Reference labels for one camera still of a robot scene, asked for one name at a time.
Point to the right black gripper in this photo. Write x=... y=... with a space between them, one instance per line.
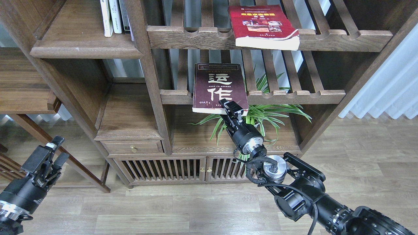
x=245 y=136

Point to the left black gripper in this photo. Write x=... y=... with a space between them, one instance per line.
x=21 y=197

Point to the dark maroon book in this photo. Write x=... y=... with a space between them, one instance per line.
x=214 y=82

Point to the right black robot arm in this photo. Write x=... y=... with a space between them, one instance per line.
x=298 y=187

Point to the spider plant in white pot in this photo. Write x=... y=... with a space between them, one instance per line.
x=260 y=115

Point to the wooden side furniture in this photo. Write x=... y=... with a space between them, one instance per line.
x=23 y=91

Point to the brass drawer knob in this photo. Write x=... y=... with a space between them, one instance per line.
x=133 y=149

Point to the dark wooden bookshelf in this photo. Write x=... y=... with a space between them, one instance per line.
x=121 y=91

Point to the red cover book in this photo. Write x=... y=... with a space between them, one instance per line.
x=263 y=27

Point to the pale purple upright book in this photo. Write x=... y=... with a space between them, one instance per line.
x=131 y=31

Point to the dark spine upright book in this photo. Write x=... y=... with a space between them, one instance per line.
x=124 y=17

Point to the white spine upright book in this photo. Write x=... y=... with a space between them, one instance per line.
x=116 y=16

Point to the white curtain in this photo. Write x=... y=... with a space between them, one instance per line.
x=393 y=89

